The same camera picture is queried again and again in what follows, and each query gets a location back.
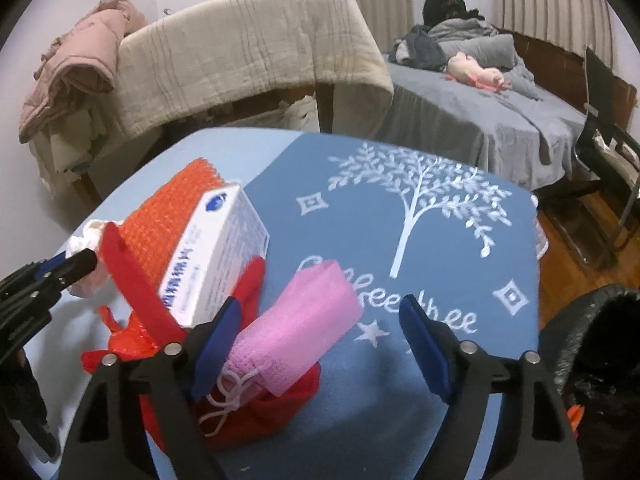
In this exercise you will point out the narrow beige curtain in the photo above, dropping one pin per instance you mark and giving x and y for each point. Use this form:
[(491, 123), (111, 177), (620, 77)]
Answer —
[(550, 0)]

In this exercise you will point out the dark grey clothing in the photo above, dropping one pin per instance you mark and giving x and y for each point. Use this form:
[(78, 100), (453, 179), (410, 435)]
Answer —
[(420, 50)]

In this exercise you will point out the wooden headboard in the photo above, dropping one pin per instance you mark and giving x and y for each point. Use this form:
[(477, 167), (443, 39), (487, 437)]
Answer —
[(550, 65)]

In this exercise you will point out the bed with grey sheet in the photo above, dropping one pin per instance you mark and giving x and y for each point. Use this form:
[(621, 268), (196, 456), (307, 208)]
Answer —
[(465, 120)]

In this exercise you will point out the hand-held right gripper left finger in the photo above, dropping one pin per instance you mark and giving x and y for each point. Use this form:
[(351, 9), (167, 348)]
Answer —
[(215, 350)]

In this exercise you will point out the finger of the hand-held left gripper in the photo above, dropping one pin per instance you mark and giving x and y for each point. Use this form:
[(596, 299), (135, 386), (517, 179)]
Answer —
[(80, 265), (47, 265)]

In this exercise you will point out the red cloth bag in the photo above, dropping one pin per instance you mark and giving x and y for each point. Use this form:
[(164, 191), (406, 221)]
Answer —
[(270, 420)]

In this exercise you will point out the beige striped blanket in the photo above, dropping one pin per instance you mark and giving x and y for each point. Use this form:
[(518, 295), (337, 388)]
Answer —
[(240, 45)]

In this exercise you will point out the red plastic bag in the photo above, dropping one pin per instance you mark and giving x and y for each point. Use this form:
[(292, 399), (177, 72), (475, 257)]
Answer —
[(125, 335)]

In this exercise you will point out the white cardboard box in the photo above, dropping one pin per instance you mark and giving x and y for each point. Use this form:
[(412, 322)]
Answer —
[(215, 255)]

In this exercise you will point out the orange foam net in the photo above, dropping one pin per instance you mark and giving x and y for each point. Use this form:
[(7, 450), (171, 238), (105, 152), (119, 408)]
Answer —
[(170, 210)]

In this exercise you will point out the blue tree-print tablecloth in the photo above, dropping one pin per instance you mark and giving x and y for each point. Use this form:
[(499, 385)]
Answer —
[(390, 410)]

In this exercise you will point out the pink foam net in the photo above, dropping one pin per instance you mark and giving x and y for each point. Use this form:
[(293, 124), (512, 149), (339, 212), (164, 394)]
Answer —
[(295, 320)]

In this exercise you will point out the round bin with black liner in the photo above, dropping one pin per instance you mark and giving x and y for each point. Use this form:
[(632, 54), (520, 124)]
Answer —
[(600, 360)]

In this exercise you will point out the black mesh office chair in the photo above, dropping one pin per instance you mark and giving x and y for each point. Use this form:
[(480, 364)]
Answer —
[(602, 95)]

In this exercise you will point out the pink padded jacket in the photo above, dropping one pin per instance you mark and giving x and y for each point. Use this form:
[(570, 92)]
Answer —
[(75, 70)]

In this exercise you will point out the black coat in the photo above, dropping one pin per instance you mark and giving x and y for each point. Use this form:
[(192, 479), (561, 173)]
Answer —
[(445, 7)]

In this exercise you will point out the white tissue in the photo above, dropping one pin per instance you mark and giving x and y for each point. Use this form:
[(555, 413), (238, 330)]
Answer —
[(90, 237)]

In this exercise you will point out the grey duvet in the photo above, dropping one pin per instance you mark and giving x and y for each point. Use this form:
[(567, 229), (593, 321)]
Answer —
[(480, 45)]

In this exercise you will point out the pink plush toy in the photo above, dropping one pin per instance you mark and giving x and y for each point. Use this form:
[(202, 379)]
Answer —
[(470, 70)]

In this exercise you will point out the person's left hand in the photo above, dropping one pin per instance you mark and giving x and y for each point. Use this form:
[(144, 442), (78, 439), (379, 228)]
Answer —
[(30, 395)]

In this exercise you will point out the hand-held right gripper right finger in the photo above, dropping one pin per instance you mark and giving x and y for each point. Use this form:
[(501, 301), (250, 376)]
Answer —
[(425, 350)]

